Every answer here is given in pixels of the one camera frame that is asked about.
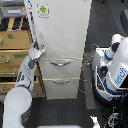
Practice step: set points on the grey box on cabinet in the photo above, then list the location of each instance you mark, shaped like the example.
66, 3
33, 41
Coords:
14, 11

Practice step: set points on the wooden drawer cabinet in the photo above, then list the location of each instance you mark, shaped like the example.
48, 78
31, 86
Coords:
15, 41

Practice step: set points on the white fridge bottom drawer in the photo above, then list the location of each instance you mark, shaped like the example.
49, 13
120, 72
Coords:
61, 88

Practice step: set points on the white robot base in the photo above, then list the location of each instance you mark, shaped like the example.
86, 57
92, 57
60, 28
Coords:
100, 70

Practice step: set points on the white fridge drawer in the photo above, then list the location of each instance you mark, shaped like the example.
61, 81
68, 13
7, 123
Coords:
61, 88
64, 68

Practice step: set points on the green android sticker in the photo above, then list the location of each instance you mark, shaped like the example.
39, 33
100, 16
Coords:
43, 10

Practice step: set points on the white blue second robot arm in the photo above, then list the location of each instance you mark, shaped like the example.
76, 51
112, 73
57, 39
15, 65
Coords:
116, 60

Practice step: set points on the white fridge middle drawer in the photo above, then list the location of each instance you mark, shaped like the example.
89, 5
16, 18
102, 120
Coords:
64, 68

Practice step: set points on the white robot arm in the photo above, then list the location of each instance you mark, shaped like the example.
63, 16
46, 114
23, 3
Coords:
18, 101

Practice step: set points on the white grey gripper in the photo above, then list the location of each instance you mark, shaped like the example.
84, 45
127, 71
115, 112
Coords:
35, 54

